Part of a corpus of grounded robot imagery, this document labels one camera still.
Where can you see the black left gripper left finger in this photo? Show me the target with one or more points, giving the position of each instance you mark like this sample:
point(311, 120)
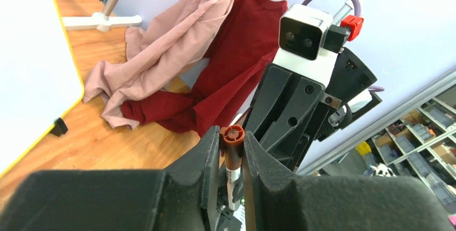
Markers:
point(183, 196)

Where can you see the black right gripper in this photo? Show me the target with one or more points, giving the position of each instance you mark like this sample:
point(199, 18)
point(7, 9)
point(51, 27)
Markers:
point(283, 105)

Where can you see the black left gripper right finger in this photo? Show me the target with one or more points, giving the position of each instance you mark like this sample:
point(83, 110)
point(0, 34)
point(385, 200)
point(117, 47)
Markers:
point(278, 199)

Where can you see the brown whiteboard marker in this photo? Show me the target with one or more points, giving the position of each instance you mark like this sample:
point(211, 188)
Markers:
point(232, 146)

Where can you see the yellow framed whiteboard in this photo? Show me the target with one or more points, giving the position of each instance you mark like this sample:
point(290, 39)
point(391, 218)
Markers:
point(40, 82)

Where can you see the red garment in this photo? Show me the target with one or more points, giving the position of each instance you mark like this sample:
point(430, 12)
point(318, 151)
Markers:
point(245, 44)

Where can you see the pink garment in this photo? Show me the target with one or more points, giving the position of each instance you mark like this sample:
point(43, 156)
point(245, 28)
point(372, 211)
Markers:
point(174, 40)

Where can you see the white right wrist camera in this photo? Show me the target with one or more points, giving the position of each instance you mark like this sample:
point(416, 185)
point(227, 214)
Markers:
point(302, 33)

